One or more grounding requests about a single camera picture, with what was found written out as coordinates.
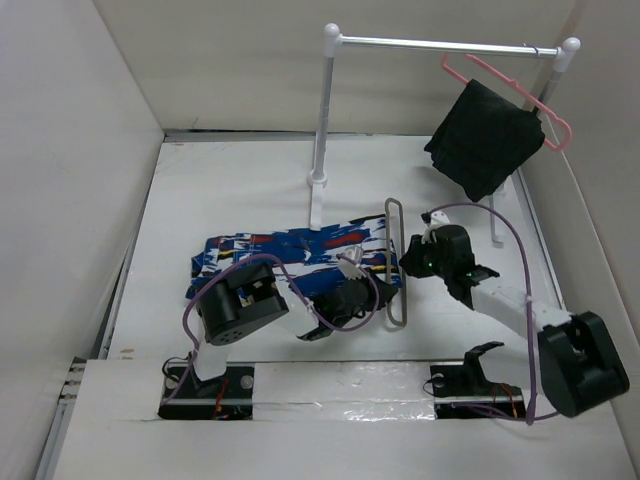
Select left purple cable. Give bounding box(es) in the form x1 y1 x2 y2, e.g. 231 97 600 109
162 253 381 407

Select blue patterned trousers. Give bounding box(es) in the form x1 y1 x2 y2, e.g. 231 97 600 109
185 214 388 300

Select black folded jeans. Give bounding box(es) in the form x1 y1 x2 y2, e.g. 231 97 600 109
424 79 545 202

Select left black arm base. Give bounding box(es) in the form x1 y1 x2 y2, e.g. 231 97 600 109
158 357 255 421

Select white metal clothes rack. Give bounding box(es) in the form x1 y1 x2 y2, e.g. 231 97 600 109
308 23 581 231

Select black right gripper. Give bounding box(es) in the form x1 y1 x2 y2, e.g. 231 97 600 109
397 232 452 279

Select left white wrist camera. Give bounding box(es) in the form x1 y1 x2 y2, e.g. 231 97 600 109
337 245 365 280

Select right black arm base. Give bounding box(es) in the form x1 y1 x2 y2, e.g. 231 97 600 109
423 341 526 421

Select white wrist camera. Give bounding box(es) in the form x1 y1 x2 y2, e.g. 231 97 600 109
421 210 450 244
337 245 365 280

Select pink clothes hanger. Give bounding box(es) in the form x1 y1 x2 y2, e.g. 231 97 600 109
464 51 573 152

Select grey clothes hanger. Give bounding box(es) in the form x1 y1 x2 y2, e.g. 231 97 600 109
383 197 409 331

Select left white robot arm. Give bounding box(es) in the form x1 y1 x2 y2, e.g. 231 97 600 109
183 254 398 398

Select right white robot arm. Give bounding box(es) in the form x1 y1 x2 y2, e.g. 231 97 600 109
399 224 630 418

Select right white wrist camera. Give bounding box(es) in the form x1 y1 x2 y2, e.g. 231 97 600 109
421 210 450 244

